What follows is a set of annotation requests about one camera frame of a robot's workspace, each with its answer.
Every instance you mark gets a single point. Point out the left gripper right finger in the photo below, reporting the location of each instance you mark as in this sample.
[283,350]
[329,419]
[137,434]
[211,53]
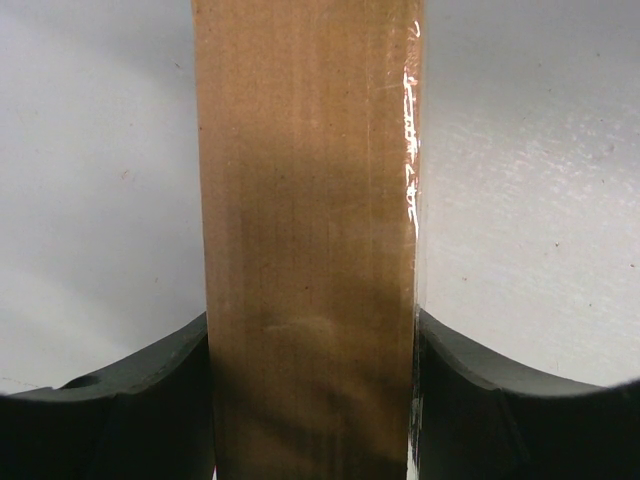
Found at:
[483,415]

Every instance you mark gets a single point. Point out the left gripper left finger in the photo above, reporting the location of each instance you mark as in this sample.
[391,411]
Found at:
[146,416]

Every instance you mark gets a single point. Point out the brown cardboard express box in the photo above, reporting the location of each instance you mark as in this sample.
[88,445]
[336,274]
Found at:
[308,123]

